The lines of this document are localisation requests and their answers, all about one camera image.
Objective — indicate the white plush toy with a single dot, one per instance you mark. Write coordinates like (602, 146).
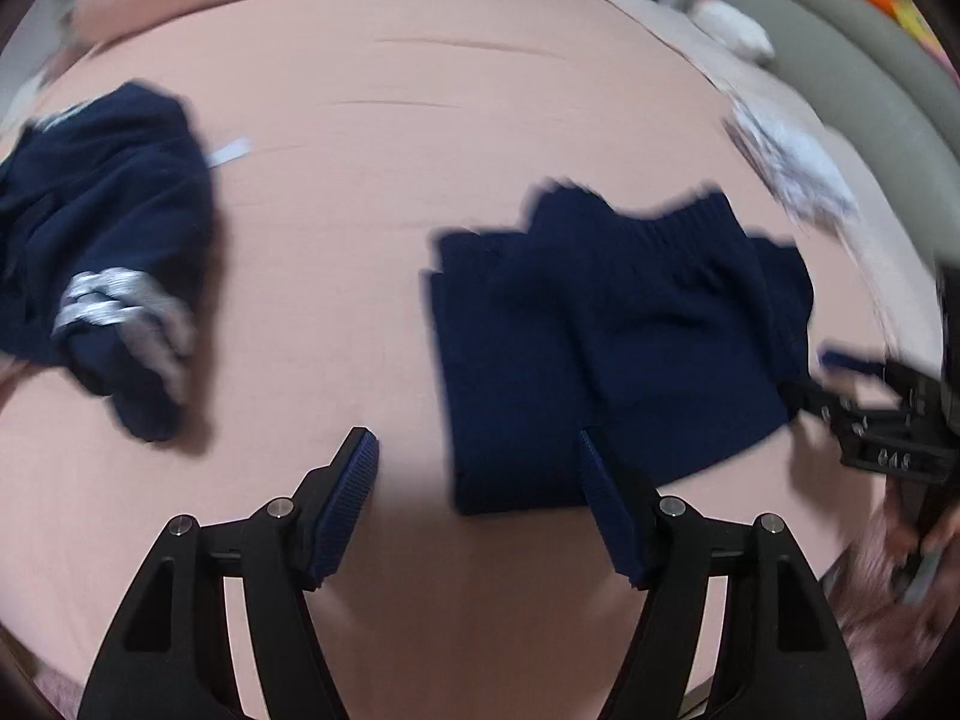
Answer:
(735, 26)

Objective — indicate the person's right hand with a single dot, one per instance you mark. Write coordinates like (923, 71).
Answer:
(896, 529)

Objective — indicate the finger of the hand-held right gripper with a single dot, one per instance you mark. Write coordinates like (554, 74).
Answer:
(844, 360)
(825, 409)

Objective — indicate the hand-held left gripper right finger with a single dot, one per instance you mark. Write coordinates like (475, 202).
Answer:
(611, 510)

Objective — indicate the folded light blue clothes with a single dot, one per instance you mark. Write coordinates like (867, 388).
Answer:
(795, 165)

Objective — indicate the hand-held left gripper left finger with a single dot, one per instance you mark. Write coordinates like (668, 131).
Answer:
(341, 510)

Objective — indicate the checked beige pillow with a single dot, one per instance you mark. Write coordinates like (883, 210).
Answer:
(660, 22)
(892, 262)

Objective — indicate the pink bed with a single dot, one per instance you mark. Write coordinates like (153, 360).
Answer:
(337, 277)

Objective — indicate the grey padded headboard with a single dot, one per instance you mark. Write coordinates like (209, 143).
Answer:
(862, 90)

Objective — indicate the navy garment with ribbed hem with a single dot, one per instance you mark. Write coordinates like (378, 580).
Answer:
(562, 330)

